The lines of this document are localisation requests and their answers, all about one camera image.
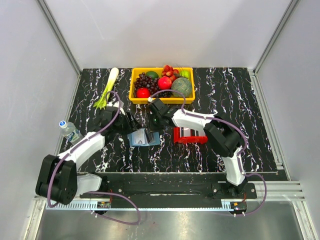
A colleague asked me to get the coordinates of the yellow plastic fruit bin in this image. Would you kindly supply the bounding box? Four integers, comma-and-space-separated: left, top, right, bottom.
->
128, 67, 196, 104

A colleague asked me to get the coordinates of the dark blueberry cluster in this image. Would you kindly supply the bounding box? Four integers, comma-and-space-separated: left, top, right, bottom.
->
151, 90, 172, 98

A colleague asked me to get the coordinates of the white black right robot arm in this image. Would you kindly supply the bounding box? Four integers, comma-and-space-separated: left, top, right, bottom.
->
148, 97, 248, 198

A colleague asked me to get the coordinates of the red plastic card tray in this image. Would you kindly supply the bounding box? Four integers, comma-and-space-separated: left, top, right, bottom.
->
173, 127, 208, 144

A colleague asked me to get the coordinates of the dark purple grape bunch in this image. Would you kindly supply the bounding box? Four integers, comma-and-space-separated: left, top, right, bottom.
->
133, 72, 160, 98

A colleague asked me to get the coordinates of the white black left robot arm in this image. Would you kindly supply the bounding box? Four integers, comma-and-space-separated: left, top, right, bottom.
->
35, 106, 142, 205

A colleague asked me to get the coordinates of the green netted melon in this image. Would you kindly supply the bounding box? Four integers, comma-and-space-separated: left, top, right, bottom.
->
171, 77, 192, 98

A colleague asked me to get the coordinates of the green white celery stalk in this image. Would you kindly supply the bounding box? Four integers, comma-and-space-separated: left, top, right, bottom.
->
93, 67, 119, 110

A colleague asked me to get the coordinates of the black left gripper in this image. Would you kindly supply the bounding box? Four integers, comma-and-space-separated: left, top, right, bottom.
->
113, 110, 142, 137

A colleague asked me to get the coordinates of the red pomegranate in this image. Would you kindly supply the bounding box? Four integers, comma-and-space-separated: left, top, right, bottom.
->
157, 76, 172, 90

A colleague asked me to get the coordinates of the red lychee cluster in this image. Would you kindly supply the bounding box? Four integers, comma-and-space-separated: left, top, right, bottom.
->
161, 64, 179, 77

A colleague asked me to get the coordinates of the blue leather card holder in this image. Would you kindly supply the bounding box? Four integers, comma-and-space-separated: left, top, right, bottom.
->
127, 128, 160, 147

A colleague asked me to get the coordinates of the dark green avocado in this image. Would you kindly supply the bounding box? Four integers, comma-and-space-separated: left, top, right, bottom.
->
145, 71, 159, 79

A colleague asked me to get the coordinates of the clear plastic water bottle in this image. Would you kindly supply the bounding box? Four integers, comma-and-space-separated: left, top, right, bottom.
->
58, 120, 84, 145

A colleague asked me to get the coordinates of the red tomato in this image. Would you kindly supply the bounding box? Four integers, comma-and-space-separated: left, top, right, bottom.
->
135, 87, 151, 98

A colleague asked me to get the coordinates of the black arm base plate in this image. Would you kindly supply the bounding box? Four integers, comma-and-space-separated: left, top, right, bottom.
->
108, 181, 257, 200

